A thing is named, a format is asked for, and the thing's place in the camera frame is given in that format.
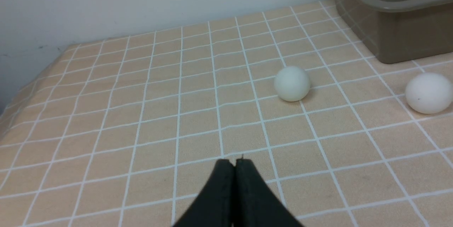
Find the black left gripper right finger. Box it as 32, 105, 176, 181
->
233, 159, 304, 227

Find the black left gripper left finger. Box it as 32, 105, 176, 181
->
174, 159, 235, 227

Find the white table-tennis ball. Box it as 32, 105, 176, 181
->
274, 66, 311, 102
405, 72, 453, 114

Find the beige checkered tablecloth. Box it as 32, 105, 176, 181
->
0, 0, 452, 227

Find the olive green plastic bin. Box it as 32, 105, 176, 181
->
334, 0, 453, 64

